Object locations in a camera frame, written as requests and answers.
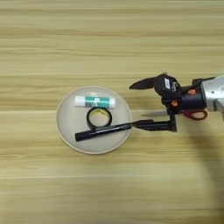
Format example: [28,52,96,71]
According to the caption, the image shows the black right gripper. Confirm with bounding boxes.
[129,75,216,133]

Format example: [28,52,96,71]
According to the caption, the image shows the black marker pen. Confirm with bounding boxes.
[74,122,133,143]

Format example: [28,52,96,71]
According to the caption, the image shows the black tape roll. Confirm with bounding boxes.
[86,106,113,130]

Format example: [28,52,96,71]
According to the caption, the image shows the round beige plate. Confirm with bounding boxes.
[55,85,133,155]

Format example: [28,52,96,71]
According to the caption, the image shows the black box with white label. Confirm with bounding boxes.
[153,72,182,96]

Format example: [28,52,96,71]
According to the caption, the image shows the white green glue stick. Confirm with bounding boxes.
[74,94,116,109]

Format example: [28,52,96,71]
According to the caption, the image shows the red handled scissors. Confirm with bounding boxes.
[142,108,209,122]

